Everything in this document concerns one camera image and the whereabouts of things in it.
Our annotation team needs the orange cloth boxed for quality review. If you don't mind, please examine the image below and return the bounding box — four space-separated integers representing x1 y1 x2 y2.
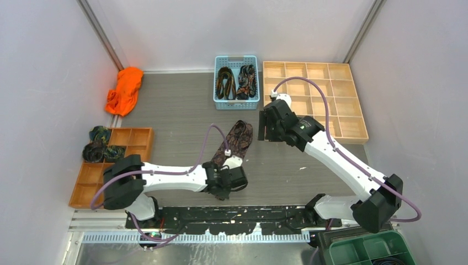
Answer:
104 67 143 116

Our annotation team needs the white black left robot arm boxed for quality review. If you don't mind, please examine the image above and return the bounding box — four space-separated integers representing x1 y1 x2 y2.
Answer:
94 155 248 228

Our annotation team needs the perforated aluminium rail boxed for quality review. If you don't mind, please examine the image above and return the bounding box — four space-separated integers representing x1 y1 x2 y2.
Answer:
82 231 310 244

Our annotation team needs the green patterned rolled tie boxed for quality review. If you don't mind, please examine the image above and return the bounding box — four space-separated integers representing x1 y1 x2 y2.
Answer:
103 145 126 163

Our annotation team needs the orange striped dark tie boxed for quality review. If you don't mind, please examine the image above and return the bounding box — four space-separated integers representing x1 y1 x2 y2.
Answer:
215 67 236 100

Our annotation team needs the red floral dark tie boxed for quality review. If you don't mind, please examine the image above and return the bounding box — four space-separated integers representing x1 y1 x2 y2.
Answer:
236 65 257 100

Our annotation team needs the light blue plastic basket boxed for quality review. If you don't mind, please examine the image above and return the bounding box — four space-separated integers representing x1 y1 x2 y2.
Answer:
213 55 261 110

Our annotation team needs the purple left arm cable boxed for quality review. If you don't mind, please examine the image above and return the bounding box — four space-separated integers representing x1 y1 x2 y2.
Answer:
89 124 231 250

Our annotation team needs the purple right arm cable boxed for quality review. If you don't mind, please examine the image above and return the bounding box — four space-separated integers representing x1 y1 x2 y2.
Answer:
270 76 423 231

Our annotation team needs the brown paisley patterned tie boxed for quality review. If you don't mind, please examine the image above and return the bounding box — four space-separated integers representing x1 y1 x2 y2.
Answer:
211 120 253 167

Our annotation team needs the blue yellow rolled tie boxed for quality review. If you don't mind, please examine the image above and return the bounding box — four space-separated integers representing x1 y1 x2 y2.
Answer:
89 125 112 144

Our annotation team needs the dark brown rolled tie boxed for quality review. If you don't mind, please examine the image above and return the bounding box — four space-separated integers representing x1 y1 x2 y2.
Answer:
82 141 107 163

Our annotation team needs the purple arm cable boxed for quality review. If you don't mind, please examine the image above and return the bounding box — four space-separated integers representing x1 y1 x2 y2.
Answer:
89 124 231 250
270 76 423 231

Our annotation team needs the green plastic bin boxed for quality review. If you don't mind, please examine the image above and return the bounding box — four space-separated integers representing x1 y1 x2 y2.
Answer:
324 230 416 264

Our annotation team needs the orange wooden compartment tray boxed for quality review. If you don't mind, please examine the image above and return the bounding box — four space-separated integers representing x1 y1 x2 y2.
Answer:
68 128 155 209

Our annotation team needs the dark framed box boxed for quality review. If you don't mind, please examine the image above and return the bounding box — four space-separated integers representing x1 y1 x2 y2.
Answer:
311 224 393 264

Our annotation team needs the light wooden compartment tray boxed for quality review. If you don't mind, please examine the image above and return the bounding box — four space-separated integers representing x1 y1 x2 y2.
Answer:
263 61 369 145

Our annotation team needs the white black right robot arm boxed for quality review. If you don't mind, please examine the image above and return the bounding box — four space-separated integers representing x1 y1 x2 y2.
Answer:
259 99 403 233

